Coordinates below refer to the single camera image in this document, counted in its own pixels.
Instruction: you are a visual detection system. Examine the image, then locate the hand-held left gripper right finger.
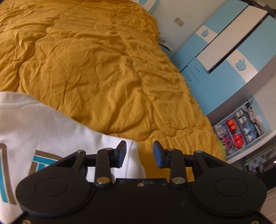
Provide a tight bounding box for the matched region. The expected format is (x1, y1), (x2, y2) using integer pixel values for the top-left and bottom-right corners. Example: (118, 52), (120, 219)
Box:
(153, 140), (227, 187)

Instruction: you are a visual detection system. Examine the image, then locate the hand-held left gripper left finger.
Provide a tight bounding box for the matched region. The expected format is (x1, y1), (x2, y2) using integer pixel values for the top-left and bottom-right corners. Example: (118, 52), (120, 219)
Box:
(54, 140), (127, 187)

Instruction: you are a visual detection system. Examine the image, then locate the white printed sweatshirt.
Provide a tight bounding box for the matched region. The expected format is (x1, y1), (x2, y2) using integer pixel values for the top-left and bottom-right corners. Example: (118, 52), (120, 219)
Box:
(0, 91), (147, 224)

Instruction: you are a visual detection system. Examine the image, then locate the group of small shoes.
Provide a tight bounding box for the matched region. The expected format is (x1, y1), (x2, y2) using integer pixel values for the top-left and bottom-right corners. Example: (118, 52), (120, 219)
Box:
(213, 105), (262, 151)

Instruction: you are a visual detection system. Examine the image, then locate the shoe rack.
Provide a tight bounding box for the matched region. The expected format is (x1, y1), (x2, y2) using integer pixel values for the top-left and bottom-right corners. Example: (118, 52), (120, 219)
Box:
(212, 99), (270, 156)

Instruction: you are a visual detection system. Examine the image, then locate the mustard yellow blanket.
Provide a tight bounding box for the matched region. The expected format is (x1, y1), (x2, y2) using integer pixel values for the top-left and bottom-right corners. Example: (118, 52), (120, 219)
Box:
(0, 0), (227, 180)

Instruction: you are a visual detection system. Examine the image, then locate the black and white object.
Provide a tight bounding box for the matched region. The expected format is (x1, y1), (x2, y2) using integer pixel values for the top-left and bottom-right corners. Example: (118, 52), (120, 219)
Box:
(158, 32), (175, 52)

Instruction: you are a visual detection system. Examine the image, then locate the blue and white wardrobe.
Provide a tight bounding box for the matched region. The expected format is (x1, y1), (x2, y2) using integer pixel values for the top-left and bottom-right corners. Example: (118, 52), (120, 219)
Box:
(171, 0), (276, 116)

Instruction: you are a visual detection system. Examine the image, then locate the blue framed headboard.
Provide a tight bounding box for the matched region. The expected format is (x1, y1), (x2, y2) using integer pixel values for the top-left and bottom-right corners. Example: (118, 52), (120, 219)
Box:
(131, 0), (160, 13)

